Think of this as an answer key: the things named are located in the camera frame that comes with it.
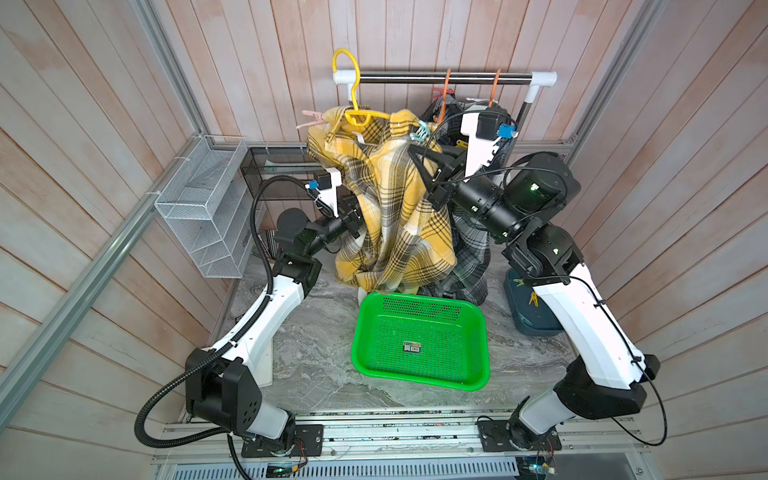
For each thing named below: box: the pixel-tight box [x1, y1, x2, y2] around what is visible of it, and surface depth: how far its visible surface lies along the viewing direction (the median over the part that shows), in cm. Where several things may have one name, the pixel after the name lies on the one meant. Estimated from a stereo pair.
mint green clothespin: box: [409, 120, 430, 142], surface depth 43 cm
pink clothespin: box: [296, 110, 326, 129], surface depth 56 cm
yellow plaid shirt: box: [307, 107, 457, 294], surface depth 57 cm
